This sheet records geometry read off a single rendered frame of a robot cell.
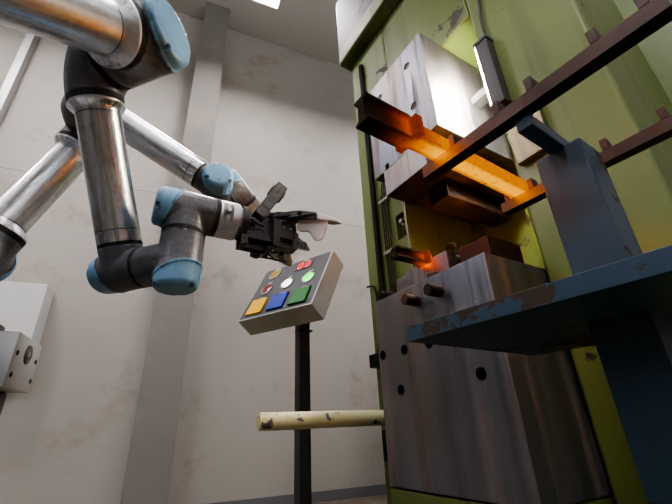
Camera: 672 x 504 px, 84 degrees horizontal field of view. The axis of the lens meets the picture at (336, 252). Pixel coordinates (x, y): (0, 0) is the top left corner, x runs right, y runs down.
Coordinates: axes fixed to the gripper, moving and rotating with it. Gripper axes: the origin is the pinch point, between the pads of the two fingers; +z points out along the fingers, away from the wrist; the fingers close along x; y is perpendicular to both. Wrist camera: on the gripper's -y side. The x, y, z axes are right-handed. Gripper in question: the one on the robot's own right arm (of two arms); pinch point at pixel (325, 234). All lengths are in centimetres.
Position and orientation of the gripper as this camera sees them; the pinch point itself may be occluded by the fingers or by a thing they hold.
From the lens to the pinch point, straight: 85.0
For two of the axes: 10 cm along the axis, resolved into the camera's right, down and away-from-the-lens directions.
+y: 0.4, 9.1, -4.2
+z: 8.6, 1.9, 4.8
